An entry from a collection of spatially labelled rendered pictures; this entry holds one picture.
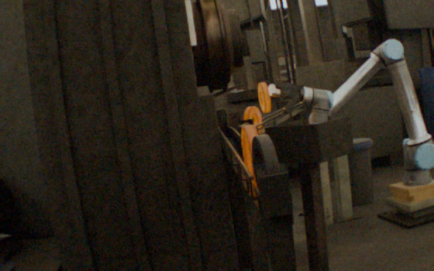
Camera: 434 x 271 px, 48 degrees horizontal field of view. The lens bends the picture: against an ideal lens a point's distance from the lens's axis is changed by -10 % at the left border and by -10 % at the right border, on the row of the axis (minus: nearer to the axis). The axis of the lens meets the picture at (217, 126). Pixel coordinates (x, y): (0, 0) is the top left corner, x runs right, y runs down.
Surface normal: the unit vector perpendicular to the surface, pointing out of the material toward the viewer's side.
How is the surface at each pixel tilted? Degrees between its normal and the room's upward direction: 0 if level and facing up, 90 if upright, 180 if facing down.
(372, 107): 90
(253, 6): 90
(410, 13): 90
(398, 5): 90
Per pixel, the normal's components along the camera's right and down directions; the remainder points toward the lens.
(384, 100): 0.33, 0.00
